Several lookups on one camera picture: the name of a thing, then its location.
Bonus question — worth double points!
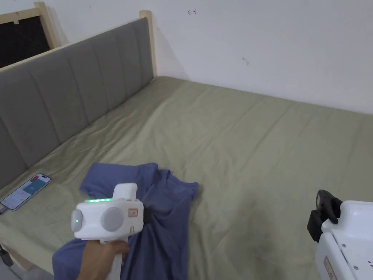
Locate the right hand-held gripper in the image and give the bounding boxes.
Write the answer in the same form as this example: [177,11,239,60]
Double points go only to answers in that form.
[306,189,373,280]

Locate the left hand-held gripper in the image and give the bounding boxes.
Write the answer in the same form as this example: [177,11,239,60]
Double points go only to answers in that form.
[71,183,152,280]

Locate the blue shirt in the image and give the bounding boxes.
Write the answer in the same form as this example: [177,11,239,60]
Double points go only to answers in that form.
[52,162,200,280]

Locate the person's left hand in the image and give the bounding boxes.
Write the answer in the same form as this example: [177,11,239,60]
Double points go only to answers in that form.
[76,240,131,280]

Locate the smartphone with lit screen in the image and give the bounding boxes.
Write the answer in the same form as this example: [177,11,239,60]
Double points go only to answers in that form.
[0,173,52,211]

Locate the bed with pale green sheet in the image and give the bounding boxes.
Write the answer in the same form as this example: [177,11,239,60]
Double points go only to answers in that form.
[0,76,373,280]

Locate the grey padded headboard wooden frame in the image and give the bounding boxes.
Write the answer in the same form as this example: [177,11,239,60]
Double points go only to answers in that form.
[0,10,158,191]

